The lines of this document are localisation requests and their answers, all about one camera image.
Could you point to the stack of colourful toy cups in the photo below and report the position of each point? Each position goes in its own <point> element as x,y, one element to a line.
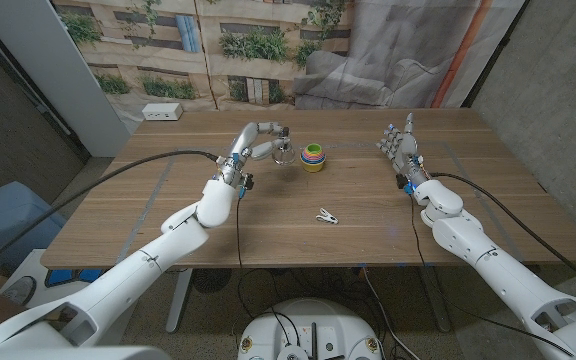
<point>313,162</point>

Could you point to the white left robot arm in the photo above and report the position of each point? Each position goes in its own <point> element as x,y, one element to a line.
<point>183,235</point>

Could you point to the printed fabric backdrop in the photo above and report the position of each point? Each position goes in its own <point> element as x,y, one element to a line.
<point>268,50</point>

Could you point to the white table leg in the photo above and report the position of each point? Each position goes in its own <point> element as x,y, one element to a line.
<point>178,305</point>

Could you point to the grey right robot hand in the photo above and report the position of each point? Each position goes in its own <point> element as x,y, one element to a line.
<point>407,150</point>

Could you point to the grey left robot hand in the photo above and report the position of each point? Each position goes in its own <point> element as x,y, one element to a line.
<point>243,147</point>

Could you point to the grey table leg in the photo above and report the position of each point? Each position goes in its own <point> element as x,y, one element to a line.
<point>435,300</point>

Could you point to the white power strip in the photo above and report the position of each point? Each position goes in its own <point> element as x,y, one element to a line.
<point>162,111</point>

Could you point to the white robot torso base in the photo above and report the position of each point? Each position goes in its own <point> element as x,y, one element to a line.
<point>313,320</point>

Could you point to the white clothespin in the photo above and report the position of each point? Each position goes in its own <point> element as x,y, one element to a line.
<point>327,216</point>

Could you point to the black round floor fan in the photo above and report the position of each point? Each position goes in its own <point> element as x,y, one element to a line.
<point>211,280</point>

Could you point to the blue plastic bin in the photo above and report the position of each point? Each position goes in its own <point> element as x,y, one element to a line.
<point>3,220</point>

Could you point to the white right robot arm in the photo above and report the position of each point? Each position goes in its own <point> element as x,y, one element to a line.
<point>468,235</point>

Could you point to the white floor box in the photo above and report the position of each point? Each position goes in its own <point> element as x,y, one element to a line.
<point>33,270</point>

